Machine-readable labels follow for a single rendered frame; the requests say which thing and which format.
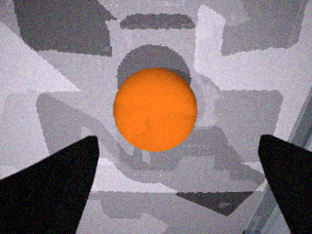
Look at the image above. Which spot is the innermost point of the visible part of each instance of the orange ball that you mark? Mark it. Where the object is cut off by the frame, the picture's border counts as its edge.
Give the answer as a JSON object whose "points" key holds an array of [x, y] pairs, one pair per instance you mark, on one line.
{"points": [[155, 109]]}

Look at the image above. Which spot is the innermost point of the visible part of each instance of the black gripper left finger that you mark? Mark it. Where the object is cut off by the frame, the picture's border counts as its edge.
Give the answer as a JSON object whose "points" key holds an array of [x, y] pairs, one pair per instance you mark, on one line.
{"points": [[49, 197]]}

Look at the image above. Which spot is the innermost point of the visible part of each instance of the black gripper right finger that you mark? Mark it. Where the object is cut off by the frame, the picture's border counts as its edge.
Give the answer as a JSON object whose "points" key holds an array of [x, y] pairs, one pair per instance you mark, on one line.
{"points": [[288, 170]]}

